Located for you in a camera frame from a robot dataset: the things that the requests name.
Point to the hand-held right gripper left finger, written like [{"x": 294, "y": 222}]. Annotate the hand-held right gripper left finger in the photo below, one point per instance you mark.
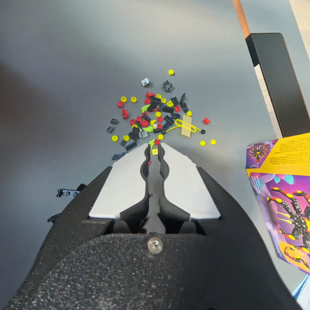
[{"x": 121, "y": 189}]

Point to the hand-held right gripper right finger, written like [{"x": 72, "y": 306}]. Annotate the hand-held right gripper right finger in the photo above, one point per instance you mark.
[{"x": 189, "y": 191}]

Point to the yellow square toy tile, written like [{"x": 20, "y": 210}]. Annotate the yellow square toy tile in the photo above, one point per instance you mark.
[{"x": 155, "y": 151}]

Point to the pile of small toy bricks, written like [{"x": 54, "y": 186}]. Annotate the pile of small toy bricks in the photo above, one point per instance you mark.
[{"x": 155, "y": 103}]

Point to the black hinged toy brick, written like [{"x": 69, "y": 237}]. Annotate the black hinged toy brick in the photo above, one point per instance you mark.
[{"x": 69, "y": 193}]

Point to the purple yellow toy box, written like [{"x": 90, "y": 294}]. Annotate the purple yellow toy box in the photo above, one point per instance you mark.
[{"x": 281, "y": 193}]

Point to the black flat plate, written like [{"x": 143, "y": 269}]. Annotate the black flat plate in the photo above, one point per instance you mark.
[{"x": 283, "y": 84}]

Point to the toy instruction booklet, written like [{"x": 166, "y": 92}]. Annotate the toy instruction booklet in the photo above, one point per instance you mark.
[{"x": 302, "y": 290}]

